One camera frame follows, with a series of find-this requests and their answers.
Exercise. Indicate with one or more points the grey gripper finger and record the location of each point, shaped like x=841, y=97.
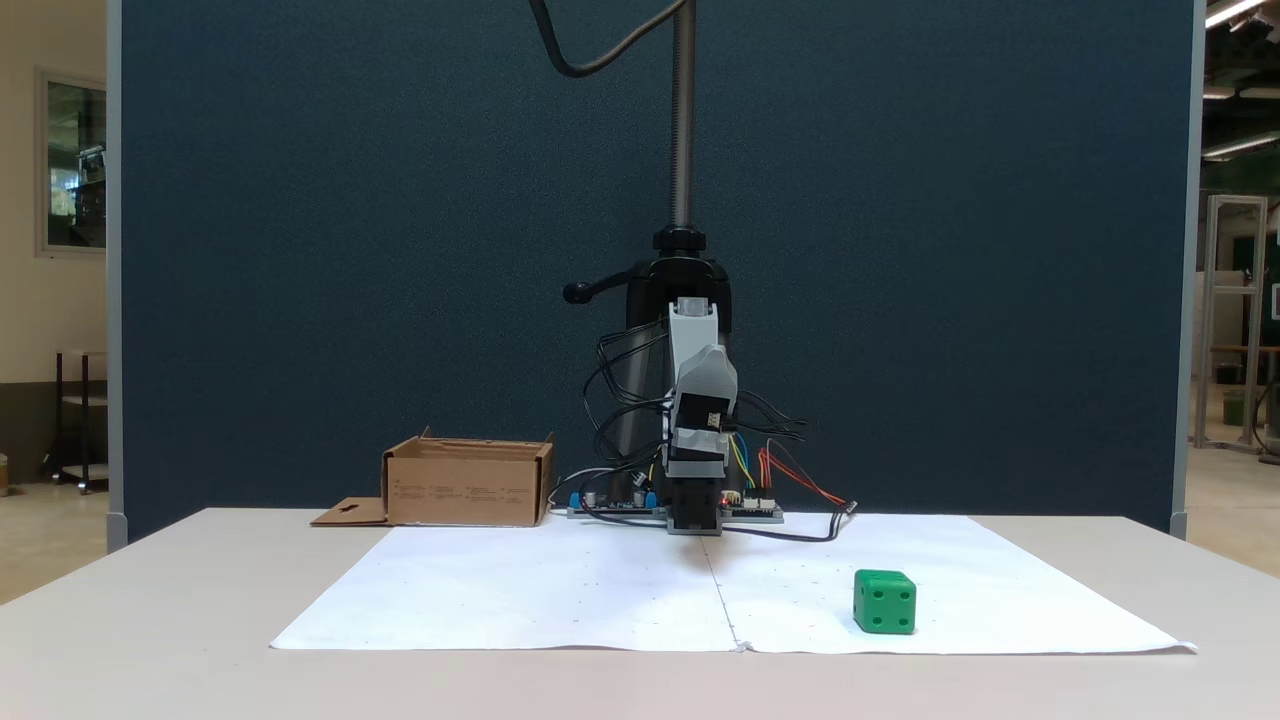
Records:
x=712, y=370

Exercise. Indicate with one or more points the green dice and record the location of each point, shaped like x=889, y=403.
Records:
x=885, y=603

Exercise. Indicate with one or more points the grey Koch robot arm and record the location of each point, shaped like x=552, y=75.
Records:
x=692, y=325

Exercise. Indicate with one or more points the green bin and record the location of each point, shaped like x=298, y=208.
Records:
x=1234, y=407

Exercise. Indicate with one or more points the motor controller circuit board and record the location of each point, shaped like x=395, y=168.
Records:
x=762, y=513

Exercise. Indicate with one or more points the blue power converter board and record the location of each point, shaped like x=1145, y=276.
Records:
x=610, y=509

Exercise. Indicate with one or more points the white paper sheet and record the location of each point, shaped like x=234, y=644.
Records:
x=560, y=590

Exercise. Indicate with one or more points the black tripod with metal column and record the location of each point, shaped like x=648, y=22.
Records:
x=683, y=120

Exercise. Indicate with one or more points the brown cardboard box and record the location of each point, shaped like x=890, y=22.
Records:
x=460, y=490

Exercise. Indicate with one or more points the dark blue partition panel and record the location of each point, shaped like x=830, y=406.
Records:
x=350, y=250

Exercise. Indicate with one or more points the ceiling light strip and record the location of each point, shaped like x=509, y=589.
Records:
x=1240, y=146
x=1232, y=11

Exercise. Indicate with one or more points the black shelf cart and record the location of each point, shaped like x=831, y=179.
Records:
x=58, y=420

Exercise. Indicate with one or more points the metal frame rack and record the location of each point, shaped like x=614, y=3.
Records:
x=1237, y=202

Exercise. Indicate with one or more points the framed wall window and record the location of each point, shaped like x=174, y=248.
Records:
x=75, y=170

